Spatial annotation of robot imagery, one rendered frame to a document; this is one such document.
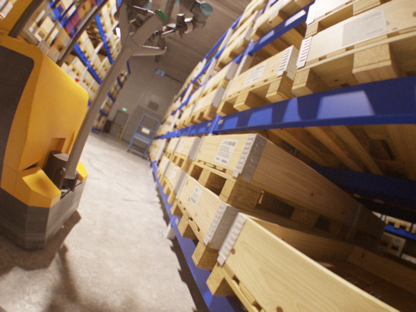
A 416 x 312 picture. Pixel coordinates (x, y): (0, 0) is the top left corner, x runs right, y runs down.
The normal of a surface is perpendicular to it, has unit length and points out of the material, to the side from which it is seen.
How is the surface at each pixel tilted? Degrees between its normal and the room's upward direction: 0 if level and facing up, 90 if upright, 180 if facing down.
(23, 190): 90
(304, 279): 90
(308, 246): 90
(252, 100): 90
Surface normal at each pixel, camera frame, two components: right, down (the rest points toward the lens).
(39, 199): 0.83, 0.34
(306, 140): 0.33, 0.08
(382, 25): -0.86, -0.40
